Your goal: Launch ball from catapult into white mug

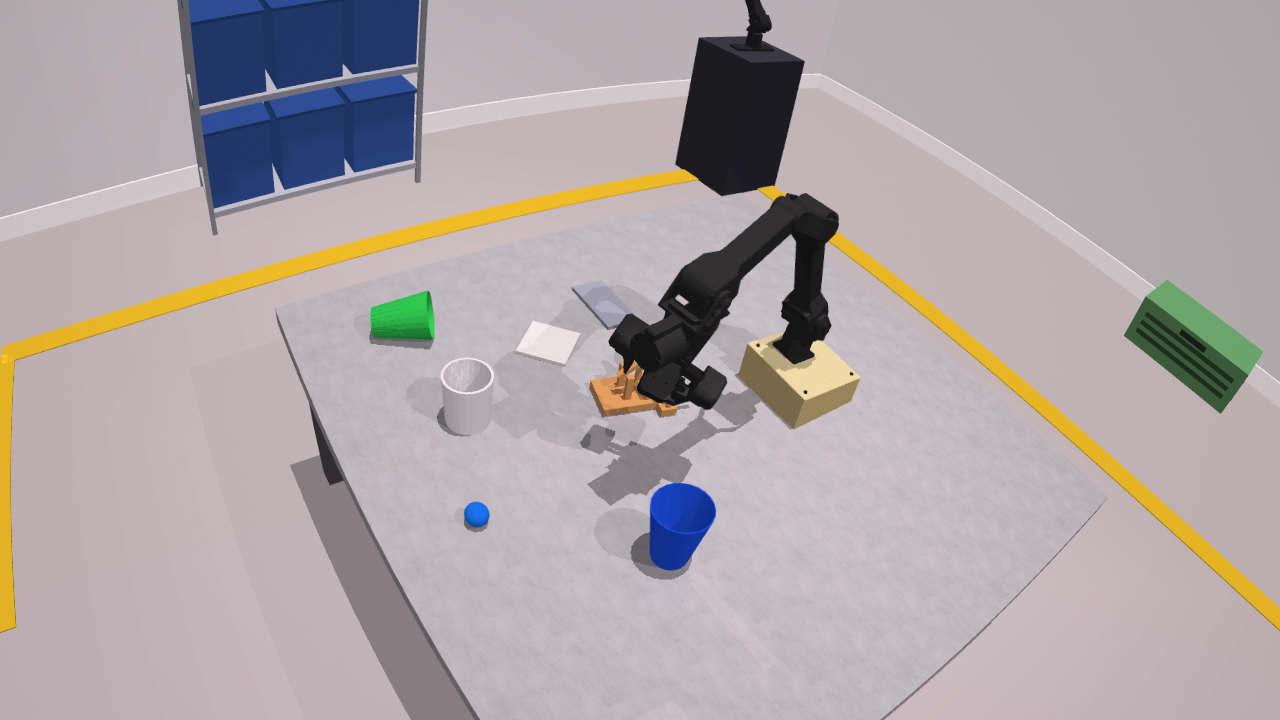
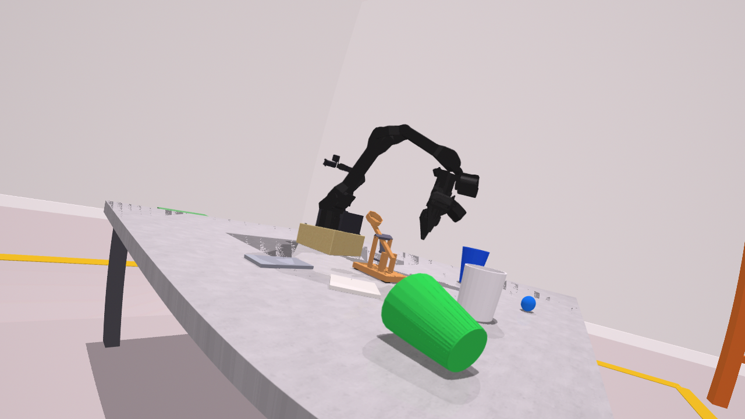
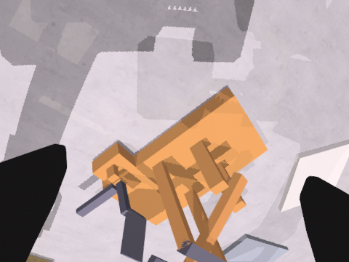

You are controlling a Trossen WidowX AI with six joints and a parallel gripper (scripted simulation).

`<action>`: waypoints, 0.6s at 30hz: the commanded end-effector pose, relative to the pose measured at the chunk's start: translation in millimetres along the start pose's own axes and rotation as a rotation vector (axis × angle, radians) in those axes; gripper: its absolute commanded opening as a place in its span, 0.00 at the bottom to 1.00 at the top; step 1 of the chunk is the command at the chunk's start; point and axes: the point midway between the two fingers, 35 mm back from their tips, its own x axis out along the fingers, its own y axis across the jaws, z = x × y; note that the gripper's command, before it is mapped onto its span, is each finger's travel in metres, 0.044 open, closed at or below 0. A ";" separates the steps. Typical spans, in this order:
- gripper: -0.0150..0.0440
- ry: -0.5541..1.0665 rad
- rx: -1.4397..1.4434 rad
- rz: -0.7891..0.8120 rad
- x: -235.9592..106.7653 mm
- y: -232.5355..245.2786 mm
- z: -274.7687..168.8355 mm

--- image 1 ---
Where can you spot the white cup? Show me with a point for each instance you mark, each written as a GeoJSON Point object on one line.
{"type": "Point", "coordinates": [467, 386]}

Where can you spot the green plastic cup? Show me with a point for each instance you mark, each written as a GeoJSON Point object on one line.
{"type": "Point", "coordinates": [407, 318]}

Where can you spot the blue ball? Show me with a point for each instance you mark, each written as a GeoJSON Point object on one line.
{"type": "Point", "coordinates": [476, 514]}

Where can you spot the blue cup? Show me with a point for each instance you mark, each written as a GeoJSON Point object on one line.
{"type": "Point", "coordinates": [680, 516]}

